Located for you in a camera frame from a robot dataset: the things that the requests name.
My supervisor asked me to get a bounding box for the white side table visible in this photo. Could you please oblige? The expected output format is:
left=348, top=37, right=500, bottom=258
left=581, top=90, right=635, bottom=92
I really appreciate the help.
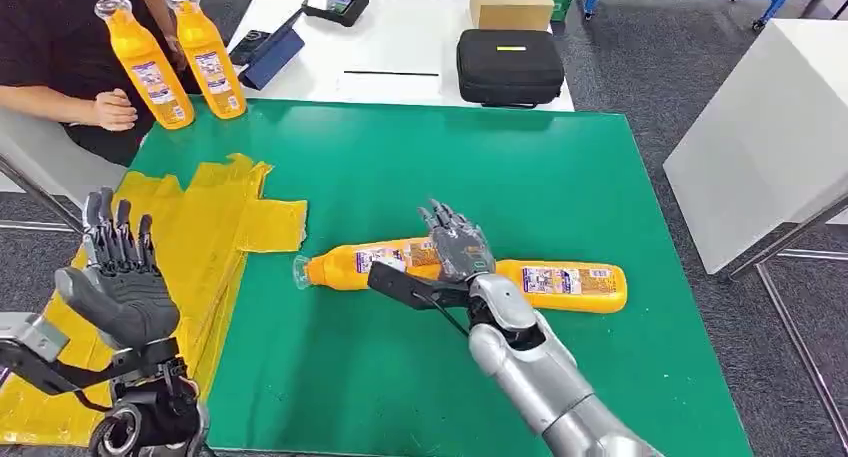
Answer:
left=663, top=18, right=848, bottom=435

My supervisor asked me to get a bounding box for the person's left hand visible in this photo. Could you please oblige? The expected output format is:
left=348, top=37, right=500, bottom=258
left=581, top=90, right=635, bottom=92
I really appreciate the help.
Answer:
left=164, top=35, right=190, bottom=72

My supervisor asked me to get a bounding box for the blue tablet folder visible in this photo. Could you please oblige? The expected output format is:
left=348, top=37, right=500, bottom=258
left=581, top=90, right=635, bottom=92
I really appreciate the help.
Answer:
left=237, top=8, right=307, bottom=92

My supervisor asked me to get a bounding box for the person's right hand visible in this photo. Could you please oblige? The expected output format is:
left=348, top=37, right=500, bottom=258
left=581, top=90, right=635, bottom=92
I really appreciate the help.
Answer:
left=92, top=88, right=139, bottom=133

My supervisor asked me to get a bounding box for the black handheld controller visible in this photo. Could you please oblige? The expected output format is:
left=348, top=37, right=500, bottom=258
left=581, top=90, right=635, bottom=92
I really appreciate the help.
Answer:
left=301, top=0, right=370, bottom=28

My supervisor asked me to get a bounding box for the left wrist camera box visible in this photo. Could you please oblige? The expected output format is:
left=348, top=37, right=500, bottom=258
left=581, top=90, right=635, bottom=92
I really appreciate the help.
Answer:
left=0, top=312, right=71, bottom=364

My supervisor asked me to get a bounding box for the cardboard box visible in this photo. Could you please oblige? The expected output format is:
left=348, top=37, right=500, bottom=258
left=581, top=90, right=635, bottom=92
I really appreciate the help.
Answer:
left=469, top=0, right=556, bottom=33

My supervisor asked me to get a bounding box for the green table mat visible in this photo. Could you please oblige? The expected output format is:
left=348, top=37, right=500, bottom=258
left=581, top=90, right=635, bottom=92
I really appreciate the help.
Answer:
left=129, top=98, right=757, bottom=457

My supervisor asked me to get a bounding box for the black phone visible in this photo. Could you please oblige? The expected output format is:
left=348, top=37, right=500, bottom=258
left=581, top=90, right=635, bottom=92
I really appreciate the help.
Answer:
left=229, top=29, right=272, bottom=66

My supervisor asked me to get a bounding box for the orange drink bottle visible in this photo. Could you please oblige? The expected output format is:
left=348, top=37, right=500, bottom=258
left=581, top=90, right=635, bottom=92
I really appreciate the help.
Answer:
left=165, top=0, right=248, bottom=121
left=495, top=259, right=629, bottom=315
left=292, top=236, right=465, bottom=294
left=94, top=0, right=196, bottom=131

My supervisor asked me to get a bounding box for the person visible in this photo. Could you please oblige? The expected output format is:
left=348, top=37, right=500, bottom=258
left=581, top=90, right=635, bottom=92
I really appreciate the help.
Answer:
left=0, top=0, right=200, bottom=167

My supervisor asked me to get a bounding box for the black carrying case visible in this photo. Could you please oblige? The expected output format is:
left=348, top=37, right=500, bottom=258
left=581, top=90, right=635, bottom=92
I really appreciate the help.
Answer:
left=456, top=28, right=566, bottom=109

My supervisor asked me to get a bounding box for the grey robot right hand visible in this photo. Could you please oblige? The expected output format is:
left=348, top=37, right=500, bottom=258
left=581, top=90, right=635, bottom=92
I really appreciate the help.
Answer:
left=417, top=199, right=497, bottom=283

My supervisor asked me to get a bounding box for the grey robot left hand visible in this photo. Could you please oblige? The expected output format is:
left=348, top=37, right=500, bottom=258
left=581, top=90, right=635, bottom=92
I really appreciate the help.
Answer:
left=54, top=187, right=181, bottom=351

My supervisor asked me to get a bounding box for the yellow sheet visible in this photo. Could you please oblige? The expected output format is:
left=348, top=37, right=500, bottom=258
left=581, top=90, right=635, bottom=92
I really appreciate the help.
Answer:
left=0, top=152, right=309, bottom=449

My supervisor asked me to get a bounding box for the pale table with dark edge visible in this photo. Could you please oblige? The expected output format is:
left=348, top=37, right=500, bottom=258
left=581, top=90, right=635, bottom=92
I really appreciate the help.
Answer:
left=0, top=106, right=128, bottom=233

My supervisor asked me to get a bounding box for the thin black strip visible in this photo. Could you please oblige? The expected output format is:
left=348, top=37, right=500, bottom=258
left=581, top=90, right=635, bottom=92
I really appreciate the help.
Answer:
left=343, top=70, right=441, bottom=78

